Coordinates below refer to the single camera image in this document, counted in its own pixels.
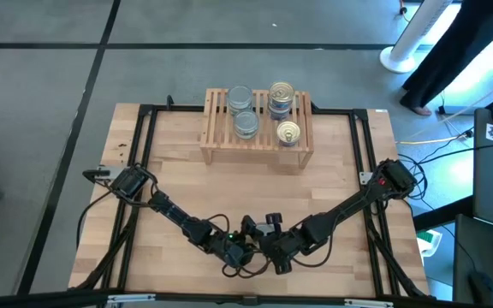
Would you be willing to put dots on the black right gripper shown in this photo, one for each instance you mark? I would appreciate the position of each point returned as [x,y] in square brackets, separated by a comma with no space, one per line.
[283,252]

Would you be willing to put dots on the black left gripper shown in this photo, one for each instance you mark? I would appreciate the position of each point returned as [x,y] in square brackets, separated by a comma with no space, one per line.
[235,252]

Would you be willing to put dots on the blue Wild Planet seafood can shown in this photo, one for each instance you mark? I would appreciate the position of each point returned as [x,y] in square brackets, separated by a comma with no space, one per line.
[281,94]
[280,113]
[288,132]

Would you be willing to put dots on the green Bumble Bee tuna can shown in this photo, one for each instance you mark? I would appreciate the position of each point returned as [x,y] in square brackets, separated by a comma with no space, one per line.
[240,97]
[246,122]

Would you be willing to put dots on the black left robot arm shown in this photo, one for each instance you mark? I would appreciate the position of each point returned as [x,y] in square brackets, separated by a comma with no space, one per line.
[174,209]

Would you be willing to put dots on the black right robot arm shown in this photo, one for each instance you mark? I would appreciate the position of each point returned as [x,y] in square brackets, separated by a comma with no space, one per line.
[349,205]

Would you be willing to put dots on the wooden slatted shelf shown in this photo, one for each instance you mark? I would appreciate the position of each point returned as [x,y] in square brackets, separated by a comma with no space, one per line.
[218,141]

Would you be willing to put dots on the white and green basket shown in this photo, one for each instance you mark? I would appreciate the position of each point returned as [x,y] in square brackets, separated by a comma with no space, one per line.
[428,244]

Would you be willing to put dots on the black computer mouse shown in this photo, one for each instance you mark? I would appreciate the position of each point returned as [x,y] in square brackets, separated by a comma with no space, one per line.
[482,286]

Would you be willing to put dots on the white tower fan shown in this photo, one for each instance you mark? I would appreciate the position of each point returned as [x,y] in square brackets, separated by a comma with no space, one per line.
[417,30]

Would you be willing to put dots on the person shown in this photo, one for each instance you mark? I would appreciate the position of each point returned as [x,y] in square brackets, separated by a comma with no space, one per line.
[456,47]

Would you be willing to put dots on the silver frame bracket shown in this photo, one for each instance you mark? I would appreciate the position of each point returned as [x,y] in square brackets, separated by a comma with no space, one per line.
[131,298]
[368,303]

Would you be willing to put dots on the black metal table frame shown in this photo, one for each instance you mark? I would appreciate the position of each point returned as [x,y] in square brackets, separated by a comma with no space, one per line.
[174,108]

